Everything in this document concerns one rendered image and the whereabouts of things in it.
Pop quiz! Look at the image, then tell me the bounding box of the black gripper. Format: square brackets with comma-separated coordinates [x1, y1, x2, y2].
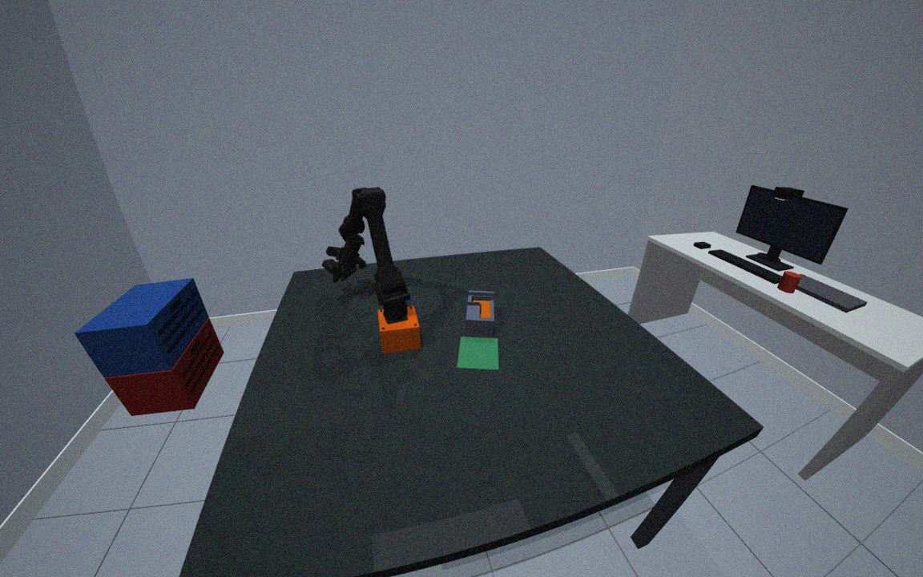
[322, 248, 365, 283]

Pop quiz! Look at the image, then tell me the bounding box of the orange l-shaped part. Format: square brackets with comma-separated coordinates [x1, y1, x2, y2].
[473, 301, 490, 319]

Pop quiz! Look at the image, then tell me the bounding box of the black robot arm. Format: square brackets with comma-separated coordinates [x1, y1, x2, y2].
[339, 187, 410, 324]

